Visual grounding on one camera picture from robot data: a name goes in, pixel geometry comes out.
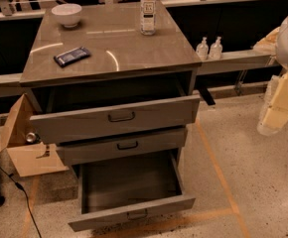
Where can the hand sanitizer bottle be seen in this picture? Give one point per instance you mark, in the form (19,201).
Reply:
(216,49)
(202,49)

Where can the dark blue snack packet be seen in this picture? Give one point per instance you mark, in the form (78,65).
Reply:
(72,56)

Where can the metal can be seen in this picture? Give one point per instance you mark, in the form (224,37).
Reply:
(31,138)

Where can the white ceramic bowl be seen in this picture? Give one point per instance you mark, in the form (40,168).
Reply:
(68,15)

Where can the grey drawer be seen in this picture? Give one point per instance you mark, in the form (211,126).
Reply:
(116,120)
(124,146)
(129,189)

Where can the clear plastic water bottle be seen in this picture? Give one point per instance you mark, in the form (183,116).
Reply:
(147,17)

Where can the brown cardboard box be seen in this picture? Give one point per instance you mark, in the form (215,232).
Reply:
(28,159)

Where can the grey middle drawer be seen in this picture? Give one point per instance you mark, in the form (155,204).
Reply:
(124,146)

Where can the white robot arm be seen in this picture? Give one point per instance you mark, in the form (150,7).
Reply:
(281,45)

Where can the grey bottom drawer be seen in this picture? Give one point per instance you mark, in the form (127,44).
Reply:
(129,189)

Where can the white and yellow gripper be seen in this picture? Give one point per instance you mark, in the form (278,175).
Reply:
(274,113)

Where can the grey top drawer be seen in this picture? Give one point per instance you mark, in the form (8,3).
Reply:
(116,120)

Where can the grey drawer cabinet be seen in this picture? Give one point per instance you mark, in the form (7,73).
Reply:
(124,67)

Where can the right hand sanitizer bottle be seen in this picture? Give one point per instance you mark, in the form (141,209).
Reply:
(216,49)

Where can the left hand sanitizer bottle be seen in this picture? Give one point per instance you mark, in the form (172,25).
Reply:
(202,49)

